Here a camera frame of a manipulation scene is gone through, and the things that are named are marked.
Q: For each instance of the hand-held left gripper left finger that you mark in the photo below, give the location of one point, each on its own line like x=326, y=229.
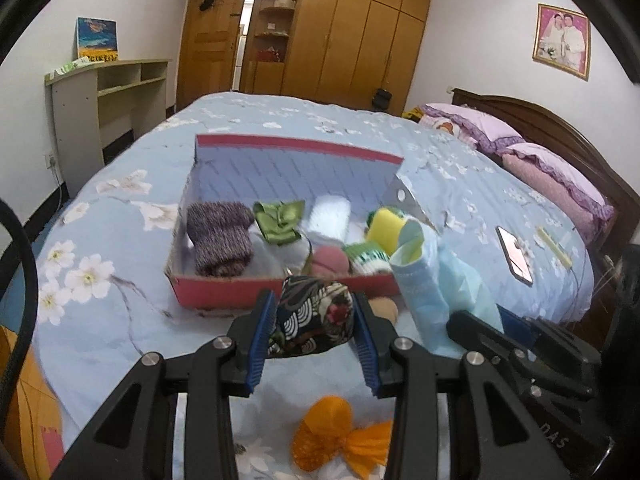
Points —
x=260, y=345

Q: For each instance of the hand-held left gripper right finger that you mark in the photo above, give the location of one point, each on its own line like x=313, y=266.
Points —
x=367, y=350

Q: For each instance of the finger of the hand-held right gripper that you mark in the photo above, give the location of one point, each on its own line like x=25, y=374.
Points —
x=517, y=327
x=470, y=330

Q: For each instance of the dark patterned cloth pouch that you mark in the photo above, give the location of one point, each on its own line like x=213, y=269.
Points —
x=310, y=315

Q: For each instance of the pink cardboard box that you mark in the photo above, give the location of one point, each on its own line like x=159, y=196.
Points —
x=225, y=292

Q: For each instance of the light blue sock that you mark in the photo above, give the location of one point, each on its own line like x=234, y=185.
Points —
x=420, y=285

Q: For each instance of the pink sock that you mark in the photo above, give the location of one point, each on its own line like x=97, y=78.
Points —
x=330, y=260

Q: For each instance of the purple knit sock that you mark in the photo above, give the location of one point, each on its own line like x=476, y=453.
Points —
x=220, y=240

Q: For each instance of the yellow sponge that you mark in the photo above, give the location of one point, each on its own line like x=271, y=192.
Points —
x=387, y=230

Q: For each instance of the white waffle cloth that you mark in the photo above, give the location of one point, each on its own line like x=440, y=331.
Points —
x=327, y=217

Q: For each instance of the beige makeup puff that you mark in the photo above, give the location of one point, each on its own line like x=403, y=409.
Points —
x=385, y=310

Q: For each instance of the smartphone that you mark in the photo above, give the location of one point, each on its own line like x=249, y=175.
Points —
x=515, y=255

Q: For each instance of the pale yellow ruler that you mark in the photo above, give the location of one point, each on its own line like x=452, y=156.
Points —
x=555, y=245

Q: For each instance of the orange ribbon bow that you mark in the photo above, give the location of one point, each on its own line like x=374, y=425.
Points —
x=320, y=430

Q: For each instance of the pink frilled pillow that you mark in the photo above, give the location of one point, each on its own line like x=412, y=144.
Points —
x=475, y=122
x=555, y=180

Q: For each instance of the dark wooden headboard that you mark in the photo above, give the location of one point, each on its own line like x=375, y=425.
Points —
x=565, y=130

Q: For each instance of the yellow toy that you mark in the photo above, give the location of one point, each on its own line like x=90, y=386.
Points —
x=412, y=113

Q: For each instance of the black bag on wardrobe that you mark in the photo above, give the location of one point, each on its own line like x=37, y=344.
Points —
x=381, y=99

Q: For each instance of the red ornament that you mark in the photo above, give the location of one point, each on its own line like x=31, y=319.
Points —
x=268, y=55

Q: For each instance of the wooden door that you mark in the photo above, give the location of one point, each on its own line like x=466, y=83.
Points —
x=205, y=60

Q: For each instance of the framed wedding photo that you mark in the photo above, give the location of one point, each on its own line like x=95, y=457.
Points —
x=561, y=40

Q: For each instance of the beige shelf desk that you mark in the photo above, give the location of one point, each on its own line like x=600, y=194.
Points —
x=75, y=110

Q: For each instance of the wooden wardrobe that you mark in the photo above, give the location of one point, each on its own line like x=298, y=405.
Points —
x=350, y=35

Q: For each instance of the green white packet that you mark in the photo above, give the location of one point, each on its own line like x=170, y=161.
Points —
x=70, y=67

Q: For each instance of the white round box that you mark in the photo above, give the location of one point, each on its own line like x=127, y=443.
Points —
x=282, y=1

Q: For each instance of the blue yellow painting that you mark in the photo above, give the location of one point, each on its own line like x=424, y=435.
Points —
x=97, y=37

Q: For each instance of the black hanging bag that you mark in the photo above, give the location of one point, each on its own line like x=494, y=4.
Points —
x=206, y=0

